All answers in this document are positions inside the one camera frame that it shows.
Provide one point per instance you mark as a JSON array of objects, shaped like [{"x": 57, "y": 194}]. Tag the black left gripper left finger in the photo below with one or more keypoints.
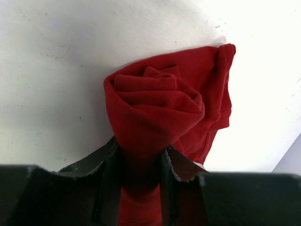
[{"x": 85, "y": 193}]

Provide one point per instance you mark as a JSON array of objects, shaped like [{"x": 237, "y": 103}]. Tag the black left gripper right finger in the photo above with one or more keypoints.
[{"x": 191, "y": 196}]

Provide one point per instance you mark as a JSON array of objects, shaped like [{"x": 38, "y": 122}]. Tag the dark red t shirt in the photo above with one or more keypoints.
[{"x": 179, "y": 99}]

